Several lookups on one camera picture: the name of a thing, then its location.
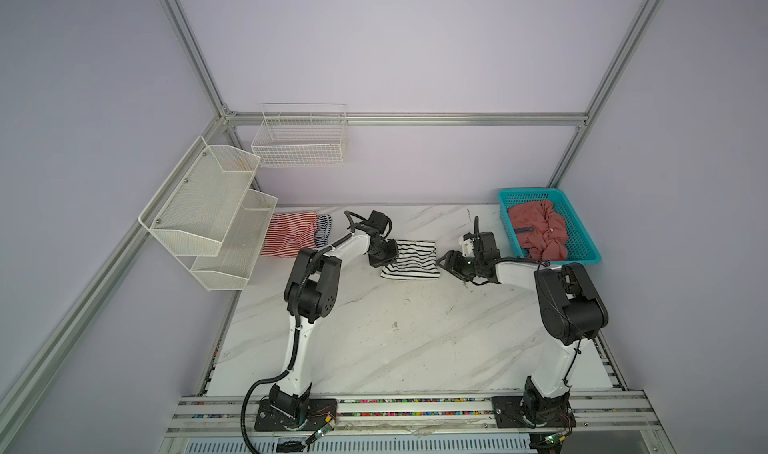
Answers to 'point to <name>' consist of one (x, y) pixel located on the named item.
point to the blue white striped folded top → (322, 231)
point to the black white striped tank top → (416, 260)
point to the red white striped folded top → (289, 233)
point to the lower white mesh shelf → (232, 267)
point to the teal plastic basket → (580, 249)
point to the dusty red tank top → (540, 230)
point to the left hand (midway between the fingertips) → (395, 260)
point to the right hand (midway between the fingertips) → (441, 263)
